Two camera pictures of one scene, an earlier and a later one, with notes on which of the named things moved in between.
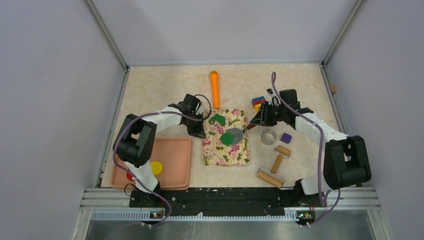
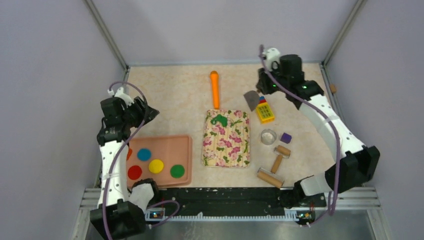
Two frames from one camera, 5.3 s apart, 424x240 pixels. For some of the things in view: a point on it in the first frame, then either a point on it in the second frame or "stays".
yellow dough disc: x=156 y=167 stays
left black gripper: x=200 y=128 to x=138 y=105
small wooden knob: x=333 y=87 stays
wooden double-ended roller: x=271 y=177 stays
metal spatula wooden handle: x=238 y=134 to x=253 y=99
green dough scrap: x=218 y=118 stays
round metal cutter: x=268 y=136 stays
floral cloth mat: x=216 y=153 stays
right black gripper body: x=276 y=114 to x=269 y=85
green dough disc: x=227 y=138 to x=177 y=171
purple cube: x=286 y=138 stays
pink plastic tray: x=175 y=155 stays
